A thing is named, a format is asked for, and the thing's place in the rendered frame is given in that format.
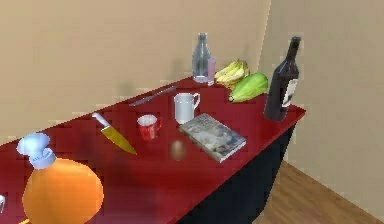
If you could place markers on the yellow banana bunch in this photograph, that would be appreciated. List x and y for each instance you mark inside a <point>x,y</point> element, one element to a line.
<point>231,74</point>

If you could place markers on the clear glass bottle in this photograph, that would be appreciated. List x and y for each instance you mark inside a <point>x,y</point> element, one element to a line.
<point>201,61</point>

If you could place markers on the grey book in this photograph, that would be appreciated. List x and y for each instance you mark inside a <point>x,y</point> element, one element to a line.
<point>213,136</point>

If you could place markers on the white mug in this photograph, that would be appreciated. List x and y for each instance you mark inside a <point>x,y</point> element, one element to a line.
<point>184,107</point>

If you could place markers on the orange spray bottle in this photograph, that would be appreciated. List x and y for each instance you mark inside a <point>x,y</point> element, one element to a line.
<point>61,195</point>

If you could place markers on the red topped table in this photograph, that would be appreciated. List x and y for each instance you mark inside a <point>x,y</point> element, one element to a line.
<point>200,173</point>

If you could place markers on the grey butter knife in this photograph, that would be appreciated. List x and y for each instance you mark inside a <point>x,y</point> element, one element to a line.
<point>153,95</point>

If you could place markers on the yellow bladed knife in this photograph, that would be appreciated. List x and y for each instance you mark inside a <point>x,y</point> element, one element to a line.
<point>116,136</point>

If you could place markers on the pale pink shaker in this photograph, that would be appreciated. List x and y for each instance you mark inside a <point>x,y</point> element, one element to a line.
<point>211,70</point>

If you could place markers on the silver object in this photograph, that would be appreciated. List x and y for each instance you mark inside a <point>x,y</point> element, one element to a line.
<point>1,203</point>

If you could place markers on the red mug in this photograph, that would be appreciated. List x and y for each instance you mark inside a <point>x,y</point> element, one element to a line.
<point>148,127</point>

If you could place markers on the dark wine bottle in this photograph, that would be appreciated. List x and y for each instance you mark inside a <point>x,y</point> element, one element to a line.
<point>281,90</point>

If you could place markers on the brown egg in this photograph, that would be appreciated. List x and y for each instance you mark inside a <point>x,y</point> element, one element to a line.
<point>178,150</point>

